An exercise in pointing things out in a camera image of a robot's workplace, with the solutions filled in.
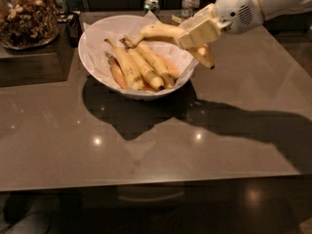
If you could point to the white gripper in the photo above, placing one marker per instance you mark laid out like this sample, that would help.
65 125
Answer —
239 9

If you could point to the yellow banana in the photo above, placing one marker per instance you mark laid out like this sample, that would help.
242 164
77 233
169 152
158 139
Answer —
150 78
159 31
129 68

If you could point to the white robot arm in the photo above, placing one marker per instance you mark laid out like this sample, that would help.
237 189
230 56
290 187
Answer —
274 8

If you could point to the white paper bowl liner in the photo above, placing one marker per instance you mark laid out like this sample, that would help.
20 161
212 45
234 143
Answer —
107 33

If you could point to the white ceramic bowl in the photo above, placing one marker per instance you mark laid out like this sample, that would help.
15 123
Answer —
94 65

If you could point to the small far-left banana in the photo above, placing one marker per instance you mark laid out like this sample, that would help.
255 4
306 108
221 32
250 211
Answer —
116 71

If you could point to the clear plastic water bottle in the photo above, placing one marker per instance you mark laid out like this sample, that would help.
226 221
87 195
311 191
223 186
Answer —
189 8

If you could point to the small yellow-lidded container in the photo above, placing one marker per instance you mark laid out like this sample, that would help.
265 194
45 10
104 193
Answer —
176 17

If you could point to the green soda can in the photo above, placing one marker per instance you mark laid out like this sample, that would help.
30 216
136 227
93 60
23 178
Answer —
151 6

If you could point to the small dark box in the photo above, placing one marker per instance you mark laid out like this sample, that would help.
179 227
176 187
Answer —
71 19

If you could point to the dark raised counter block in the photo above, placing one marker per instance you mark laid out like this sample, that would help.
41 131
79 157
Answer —
50 63

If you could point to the glass jar of nuts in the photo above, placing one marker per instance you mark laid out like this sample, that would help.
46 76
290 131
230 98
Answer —
26 24

